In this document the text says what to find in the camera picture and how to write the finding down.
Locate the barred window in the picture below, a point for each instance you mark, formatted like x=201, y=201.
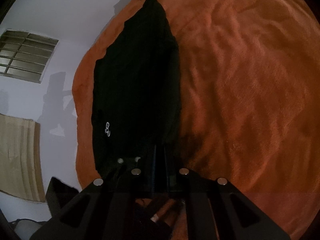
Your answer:
x=25, y=55

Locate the beige cardboard sheet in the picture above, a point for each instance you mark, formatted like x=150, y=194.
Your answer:
x=20, y=155

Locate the black garment with white logo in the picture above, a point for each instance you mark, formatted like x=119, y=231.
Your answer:
x=137, y=80

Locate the grey rounded object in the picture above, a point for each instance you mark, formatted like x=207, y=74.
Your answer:
x=27, y=230

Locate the orange blanket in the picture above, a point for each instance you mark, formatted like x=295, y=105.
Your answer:
x=250, y=92

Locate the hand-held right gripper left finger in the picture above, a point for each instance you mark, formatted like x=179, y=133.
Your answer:
x=152, y=177

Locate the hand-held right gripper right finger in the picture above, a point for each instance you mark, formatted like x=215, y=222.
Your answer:
x=167, y=177

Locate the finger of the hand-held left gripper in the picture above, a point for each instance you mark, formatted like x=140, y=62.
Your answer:
x=125, y=166

